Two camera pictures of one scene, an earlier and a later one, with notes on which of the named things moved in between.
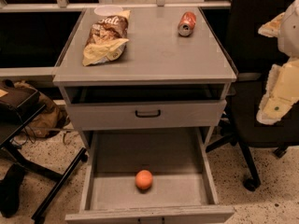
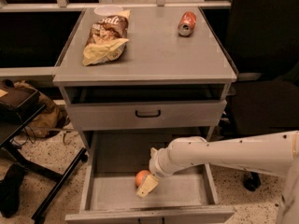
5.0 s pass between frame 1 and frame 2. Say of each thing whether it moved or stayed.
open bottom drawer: stayed
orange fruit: stayed
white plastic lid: stayed
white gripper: moved
